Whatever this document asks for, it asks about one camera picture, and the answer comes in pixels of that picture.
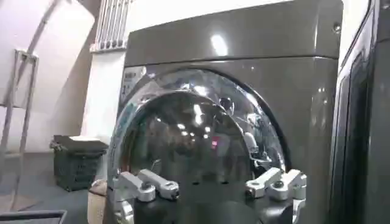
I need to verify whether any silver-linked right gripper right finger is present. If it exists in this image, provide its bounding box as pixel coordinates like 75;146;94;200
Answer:
245;167;307;224

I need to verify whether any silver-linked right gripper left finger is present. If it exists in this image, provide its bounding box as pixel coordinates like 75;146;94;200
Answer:
114;169;180;224

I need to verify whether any beige laundry basket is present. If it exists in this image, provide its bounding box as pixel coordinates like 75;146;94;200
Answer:
87;178;108;224

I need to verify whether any round glass dryer door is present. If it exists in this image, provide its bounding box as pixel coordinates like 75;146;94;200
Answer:
106;68;293;224

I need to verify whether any dark plastic crate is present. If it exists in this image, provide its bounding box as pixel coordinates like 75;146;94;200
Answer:
53;149;104;192

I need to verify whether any grey dryer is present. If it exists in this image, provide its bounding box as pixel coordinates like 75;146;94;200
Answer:
327;0;390;224
106;0;344;224

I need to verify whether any dark grey tray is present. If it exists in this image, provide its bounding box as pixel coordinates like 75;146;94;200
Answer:
0;209;68;224

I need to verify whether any white ribbed radiator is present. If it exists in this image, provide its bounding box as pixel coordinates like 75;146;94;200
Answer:
90;0;135;54

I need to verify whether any metal frame stand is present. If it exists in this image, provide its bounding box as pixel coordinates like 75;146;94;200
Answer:
0;48;40;212

